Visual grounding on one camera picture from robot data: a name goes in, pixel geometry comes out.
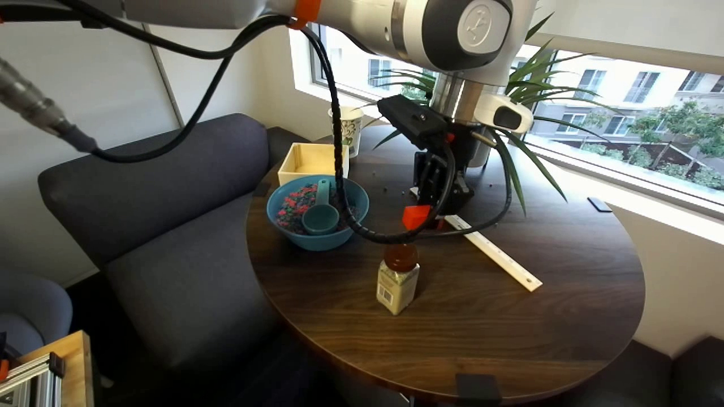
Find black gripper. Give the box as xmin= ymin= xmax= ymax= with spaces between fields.
xmin=410 ymin=139 xmax=480 ymax=232

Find orange block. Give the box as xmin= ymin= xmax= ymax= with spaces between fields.
xmin=399 ymin=201 xmax=436 ymax=234

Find light wooden box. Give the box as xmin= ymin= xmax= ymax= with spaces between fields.
xmin=276 ymin=142 xmax=350 ymax=191

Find long wooden ruler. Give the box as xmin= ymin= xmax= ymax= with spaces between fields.
xmin=438 ymin=212 xmax=546 ymax=294

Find spice bottle brown cap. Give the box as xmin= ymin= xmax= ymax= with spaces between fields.
xmin=375 ymin=242 xmax=423 ymax=316

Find patterned paper cup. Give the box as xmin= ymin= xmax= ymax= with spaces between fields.
xmin=327 ymin=106 xmax=367 ymax=161

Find teal measuring scoop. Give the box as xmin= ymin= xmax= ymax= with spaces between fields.
xmin=298 ymin=195 xmax=343 ymax=235

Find blue bowl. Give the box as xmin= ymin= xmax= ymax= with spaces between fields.
xmin=264 ymin=175 xmax=373 ymax=254

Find colourful candy pieces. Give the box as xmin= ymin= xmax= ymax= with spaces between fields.
xmin=273 ymin=181 xmax=327 ymax=234

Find green spiky plant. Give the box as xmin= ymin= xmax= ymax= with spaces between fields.
xmin=371 ymin=14 xmax=606 ymax=216

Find white roller blind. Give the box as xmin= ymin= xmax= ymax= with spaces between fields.
xmin=530 ymin=0 xmax=724 ymax=78

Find dark grey sofa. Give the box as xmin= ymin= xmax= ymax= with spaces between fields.
xmin=37 ymin=111 xmax=319 ymax=407

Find dark armchair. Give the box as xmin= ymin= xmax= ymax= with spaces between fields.
xmin=669 ymin=334 xmax=724 ymax=407

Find blue grey shell chair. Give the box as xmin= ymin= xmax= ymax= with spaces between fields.
xmin=0 ymin=269 xmax=74 ymax=358

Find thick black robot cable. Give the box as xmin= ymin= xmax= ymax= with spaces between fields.
xmin=0 ymin=0 xmax=515 ymax=248

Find orange velcro strap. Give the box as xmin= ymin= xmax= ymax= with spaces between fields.
xmin=289 ymin=0 xmax=325 ymax=27

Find aluminium and wood frame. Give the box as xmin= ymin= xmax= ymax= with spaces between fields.
xmin=0 ymin=328 xmax=97 ymax=407

